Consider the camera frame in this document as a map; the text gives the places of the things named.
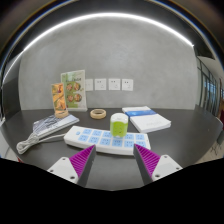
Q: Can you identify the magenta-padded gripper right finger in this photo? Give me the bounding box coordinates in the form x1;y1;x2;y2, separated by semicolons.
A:
133;143;183;186

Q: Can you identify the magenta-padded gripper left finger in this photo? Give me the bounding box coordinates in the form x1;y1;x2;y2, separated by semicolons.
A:
47;144;97;188

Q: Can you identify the green and white charger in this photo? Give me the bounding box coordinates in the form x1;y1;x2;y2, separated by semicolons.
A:
109;112;130;138

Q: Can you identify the white booklet with blue band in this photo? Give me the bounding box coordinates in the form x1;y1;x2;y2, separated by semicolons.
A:
121;105;172;134

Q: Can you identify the beige tape roll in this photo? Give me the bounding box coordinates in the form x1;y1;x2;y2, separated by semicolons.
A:
89;108;107;120

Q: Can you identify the small sign with wooden base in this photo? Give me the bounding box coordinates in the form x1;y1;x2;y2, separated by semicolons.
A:
50;82;70;119

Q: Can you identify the large acrylic menu sign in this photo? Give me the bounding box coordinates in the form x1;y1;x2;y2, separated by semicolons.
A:
60;69;88;112

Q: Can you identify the black-framed glass partition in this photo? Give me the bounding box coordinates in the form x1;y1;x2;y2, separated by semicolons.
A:
196;56;224;118

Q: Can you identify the white ceiling light strip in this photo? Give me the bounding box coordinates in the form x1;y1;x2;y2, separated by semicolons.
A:
1;12;195;84

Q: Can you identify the white power strip cable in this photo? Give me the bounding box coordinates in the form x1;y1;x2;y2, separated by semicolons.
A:
15;132;68;155

